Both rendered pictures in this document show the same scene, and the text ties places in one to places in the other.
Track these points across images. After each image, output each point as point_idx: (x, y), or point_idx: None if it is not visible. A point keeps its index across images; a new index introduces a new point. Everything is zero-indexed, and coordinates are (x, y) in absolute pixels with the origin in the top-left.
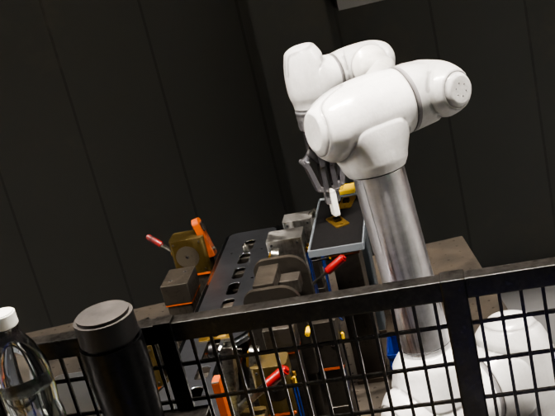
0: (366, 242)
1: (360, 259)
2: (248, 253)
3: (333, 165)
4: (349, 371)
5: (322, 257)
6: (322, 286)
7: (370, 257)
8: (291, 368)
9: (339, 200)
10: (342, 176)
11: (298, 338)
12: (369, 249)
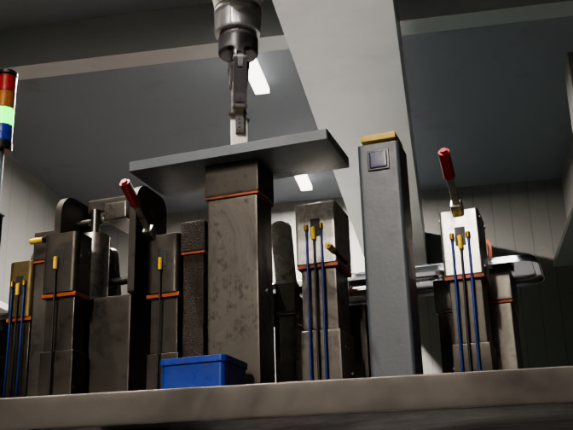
0: (362, 229)
1: (214, 213)
2: (437, 277)
3: (232, 82)
4: (52, 310)
5: (455, 287)
6: (454, 343)
7: (366, 257)
8: (26, 276)
9: (235, 132)
10: (233, 95)
11: (44, 252)
12: (375, 246)
